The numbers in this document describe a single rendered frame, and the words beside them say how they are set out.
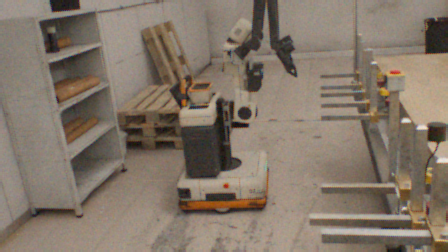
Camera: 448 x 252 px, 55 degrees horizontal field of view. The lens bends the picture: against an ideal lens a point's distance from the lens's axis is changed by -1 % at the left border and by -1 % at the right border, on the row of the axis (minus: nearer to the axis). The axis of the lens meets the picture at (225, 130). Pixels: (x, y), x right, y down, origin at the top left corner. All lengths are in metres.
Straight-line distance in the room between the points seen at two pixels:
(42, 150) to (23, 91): 0.46
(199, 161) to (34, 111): 1.27
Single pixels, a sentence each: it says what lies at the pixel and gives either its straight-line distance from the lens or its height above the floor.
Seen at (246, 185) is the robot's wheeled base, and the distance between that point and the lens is 3.17.
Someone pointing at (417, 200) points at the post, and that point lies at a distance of 1.56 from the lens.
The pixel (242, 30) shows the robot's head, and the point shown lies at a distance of 3.06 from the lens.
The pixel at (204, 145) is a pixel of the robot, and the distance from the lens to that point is 3.12.
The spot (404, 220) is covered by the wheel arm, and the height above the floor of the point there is 0.86.
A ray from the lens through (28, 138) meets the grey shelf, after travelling 3.58.
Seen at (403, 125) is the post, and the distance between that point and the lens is 1.72.
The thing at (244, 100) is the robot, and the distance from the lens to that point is 3.15.
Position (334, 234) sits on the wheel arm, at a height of 0.96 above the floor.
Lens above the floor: 1.64
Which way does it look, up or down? 19 degrees down
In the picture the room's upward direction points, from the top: 6 degrees counter-clockwise
